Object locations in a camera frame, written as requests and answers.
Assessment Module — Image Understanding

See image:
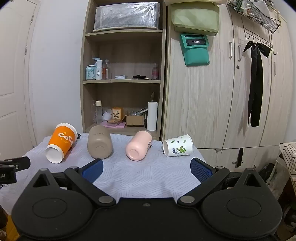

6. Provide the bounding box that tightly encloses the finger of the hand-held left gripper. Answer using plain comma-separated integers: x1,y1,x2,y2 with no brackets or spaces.
0,156,31,172

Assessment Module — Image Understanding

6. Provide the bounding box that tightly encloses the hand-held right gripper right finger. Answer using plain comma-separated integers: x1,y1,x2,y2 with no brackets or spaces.
178,158,267,208

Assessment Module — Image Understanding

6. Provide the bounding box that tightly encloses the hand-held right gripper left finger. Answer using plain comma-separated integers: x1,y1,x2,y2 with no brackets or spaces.
28,159,116,208

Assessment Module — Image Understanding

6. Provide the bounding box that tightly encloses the taupe tumbler cup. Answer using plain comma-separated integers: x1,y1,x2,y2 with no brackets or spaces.
87,125,114,159

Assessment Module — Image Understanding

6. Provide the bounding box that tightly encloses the white floral paper cup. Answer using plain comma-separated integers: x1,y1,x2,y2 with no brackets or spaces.
163,134,194,157

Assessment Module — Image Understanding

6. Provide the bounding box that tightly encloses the orange paper cup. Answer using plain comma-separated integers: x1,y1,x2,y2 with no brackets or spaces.
45,123,78,164

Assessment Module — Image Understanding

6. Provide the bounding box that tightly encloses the pink tumbler cup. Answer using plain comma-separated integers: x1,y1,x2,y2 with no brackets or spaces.
126,130,153,161

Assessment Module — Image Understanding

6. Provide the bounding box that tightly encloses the white patterned tablecloth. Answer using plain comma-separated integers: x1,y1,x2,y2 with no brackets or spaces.
0,133,206,216

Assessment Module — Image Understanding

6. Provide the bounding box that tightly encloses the pink pad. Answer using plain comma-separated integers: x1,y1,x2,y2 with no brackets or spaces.
101,121,126,128

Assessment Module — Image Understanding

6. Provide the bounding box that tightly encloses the clear bottle with beige cap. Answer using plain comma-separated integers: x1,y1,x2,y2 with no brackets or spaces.
95,100,103,126

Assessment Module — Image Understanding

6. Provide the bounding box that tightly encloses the yellow floral box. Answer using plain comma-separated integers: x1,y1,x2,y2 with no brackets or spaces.
112,107,124,121

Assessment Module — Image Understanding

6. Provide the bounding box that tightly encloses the cardboard box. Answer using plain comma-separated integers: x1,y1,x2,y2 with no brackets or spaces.
126,115,145,127

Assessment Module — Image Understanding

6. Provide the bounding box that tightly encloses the light wooden wardrobe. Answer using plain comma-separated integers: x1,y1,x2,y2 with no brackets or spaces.
162,0,294,167

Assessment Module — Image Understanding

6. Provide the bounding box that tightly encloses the black bag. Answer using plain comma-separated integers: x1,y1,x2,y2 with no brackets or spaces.
259,163,275,183

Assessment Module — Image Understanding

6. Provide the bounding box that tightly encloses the white paper towel roll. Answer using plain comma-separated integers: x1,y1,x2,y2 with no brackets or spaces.
147,101,158,131

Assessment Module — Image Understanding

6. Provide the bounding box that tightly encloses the white door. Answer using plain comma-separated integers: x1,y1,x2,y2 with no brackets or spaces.
0,0,38,149

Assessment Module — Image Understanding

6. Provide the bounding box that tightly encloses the geometric patterned box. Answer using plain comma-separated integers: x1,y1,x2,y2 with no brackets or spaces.
280,142,296,183

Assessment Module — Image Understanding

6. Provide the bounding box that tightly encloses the teal and white jar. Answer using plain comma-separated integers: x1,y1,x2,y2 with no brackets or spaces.
86,65,96,80

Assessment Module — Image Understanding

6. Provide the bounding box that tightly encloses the clear bottle with red liquid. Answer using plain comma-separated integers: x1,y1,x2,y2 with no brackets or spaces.
102,60,110,80

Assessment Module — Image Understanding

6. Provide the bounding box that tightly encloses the white pump bottle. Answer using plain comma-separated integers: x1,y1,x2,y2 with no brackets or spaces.
92,57,103,80

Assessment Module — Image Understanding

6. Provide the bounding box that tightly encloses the black ribbon bow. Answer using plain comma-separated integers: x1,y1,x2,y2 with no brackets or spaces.
243,41,271,127

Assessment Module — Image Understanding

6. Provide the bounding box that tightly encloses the teal bag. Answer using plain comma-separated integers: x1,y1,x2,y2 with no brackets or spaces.
180,32,210,67

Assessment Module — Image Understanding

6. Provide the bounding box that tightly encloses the wooden shelf unit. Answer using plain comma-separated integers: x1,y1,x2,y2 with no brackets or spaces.
80,0,167,141

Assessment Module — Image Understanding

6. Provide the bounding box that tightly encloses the light green bag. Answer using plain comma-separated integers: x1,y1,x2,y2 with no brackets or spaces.
171,3,220,36

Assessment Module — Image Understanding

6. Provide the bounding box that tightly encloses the silver storage box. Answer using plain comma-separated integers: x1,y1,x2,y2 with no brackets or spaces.
93,1,161,32

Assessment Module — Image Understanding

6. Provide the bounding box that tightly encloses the black strap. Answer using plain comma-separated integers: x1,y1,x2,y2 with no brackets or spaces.
236,148,244,167

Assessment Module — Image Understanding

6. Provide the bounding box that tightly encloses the black wire hook rack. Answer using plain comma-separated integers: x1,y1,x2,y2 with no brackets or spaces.
240,14,278,56

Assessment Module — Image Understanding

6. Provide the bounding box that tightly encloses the black wire basket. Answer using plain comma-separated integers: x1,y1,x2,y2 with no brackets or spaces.
226,0,281,35

